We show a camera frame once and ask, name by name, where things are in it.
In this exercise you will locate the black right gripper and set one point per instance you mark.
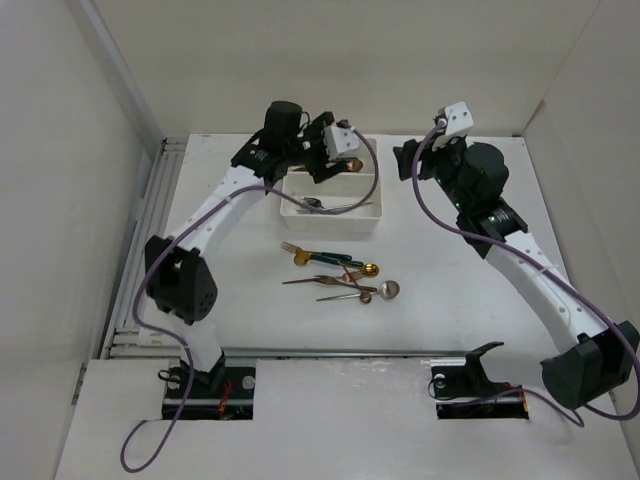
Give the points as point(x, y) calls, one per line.
point(428, 155)

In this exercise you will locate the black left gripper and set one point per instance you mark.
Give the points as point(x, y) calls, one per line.
point(326, 167)

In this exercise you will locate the silver fork shiny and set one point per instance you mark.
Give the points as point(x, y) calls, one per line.
point(312, 204)

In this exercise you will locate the silver fork matte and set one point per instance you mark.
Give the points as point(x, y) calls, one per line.
point(336, 208)

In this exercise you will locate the small copper spoon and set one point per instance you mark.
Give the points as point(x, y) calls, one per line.
point(364, 296)

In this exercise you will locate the copper round spoon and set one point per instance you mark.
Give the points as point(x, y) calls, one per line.
point(352, 164)

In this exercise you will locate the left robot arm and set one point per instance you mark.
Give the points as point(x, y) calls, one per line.
point(178, 271)

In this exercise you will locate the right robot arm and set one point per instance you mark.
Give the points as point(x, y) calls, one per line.
point(594, 355)

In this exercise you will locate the white near container tray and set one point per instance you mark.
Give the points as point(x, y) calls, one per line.
point(347, 188)

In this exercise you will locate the gold round spoon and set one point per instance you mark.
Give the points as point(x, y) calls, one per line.
point(366, 271)

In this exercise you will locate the silver round spoon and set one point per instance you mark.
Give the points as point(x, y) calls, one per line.
point(388, 290)

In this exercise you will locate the copper fork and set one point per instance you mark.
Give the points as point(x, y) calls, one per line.
point(340, 277)

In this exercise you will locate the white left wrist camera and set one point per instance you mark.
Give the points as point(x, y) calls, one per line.
point(339, 141)

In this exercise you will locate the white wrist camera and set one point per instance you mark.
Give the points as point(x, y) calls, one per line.
point(452, 121)
point(339, 141)

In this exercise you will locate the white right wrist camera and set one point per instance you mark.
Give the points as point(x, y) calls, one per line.
point(452, 121)

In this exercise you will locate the gold spoon green handle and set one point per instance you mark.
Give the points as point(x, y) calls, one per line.
point(302, 257)

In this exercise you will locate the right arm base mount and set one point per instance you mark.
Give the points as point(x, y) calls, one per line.
point(462, 390)

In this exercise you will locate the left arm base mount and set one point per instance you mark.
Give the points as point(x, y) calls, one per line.
point(228, 395)

